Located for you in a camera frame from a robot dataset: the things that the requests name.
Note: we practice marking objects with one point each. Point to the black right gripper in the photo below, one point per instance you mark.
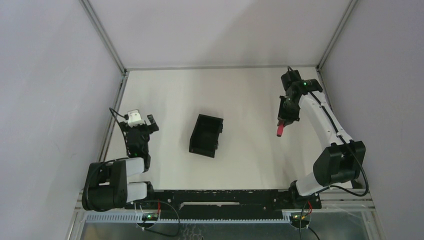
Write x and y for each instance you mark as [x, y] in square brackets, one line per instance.
[289, 118]

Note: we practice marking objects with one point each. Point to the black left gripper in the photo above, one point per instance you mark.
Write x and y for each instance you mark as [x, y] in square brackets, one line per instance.
[140, 128]

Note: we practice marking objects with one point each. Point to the red handled screwdriver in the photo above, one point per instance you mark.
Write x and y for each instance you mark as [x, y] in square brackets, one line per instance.
[280, 128]

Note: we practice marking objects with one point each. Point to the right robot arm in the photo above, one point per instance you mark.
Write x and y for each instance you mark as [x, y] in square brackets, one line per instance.
[340, 164]

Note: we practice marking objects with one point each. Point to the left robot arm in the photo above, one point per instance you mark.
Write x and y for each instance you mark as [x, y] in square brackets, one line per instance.
[107, 184]

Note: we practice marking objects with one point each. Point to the black plastic bin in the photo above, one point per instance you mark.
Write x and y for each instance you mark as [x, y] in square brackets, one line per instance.
[204, 139]

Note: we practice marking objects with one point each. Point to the left circuit board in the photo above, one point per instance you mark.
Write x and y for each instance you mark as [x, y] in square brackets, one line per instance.
[150, 217]

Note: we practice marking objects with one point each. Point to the circuit board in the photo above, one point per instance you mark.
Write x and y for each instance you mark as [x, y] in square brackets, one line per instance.
[299, 222]
[150, 217]

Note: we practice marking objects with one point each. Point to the right circuit board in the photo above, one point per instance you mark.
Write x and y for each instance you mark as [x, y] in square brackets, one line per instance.
[299, 222]

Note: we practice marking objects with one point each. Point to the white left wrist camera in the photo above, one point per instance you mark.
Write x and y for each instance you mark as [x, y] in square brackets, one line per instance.
[135, 118]

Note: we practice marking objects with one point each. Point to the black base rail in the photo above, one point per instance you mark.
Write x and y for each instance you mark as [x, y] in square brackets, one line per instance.
[227, 205]

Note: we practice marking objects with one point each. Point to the aluminium frame profile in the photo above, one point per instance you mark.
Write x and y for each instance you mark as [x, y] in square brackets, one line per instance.
[332, 214]

